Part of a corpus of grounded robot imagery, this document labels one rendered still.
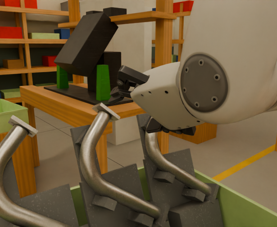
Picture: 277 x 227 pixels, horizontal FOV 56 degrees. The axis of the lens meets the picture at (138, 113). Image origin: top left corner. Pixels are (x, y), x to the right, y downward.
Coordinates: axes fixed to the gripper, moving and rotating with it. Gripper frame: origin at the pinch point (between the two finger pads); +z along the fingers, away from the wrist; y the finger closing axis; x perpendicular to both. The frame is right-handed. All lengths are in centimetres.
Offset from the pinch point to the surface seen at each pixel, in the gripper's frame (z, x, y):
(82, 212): 32.1, 16.8, -15.1
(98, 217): 16.2, 17.1, -11.6
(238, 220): 4.8, 3.0, -42.0
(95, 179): 11.2, 11.6, -4.3
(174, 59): 395, -401, -221
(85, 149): 11.6, 7.5, 0.4
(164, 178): 11.2, 3.0, -20.5
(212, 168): 155, -92, -191
